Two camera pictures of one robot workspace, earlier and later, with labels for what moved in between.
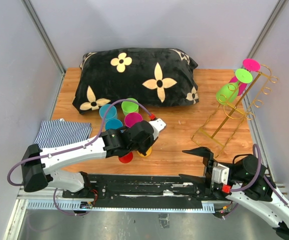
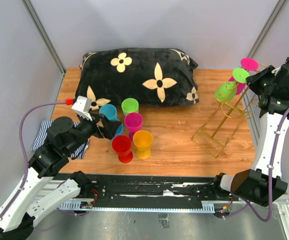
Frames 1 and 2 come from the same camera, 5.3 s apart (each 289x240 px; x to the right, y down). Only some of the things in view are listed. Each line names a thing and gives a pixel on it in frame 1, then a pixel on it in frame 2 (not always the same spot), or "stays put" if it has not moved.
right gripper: [208, 163] to [253, 80]
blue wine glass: [111, 113] stays put
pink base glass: [131, 118] stays put
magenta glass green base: [243, 77] stays put
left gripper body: [144, 147] to [88, 128]
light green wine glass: [129, 107] stays put
